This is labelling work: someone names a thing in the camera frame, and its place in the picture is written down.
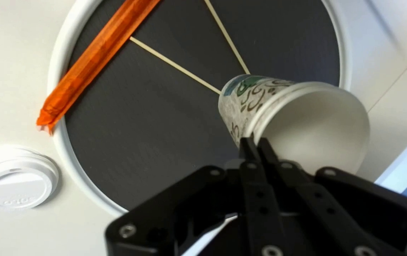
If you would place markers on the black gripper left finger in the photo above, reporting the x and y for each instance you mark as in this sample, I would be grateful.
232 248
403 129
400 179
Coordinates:
212 200

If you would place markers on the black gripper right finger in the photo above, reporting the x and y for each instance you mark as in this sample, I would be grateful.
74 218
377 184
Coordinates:
346 214

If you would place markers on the round black white-rimmed tray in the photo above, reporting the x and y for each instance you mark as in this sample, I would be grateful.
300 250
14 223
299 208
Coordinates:
141 119

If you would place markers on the white plastic cup lid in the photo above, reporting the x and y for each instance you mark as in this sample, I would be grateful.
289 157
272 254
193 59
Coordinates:
15 183

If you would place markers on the thin wooden stir stick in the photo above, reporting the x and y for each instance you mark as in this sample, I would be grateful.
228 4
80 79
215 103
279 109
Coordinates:
175 66
226 38

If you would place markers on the orange plastic straw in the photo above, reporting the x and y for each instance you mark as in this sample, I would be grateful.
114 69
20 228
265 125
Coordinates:
94 52

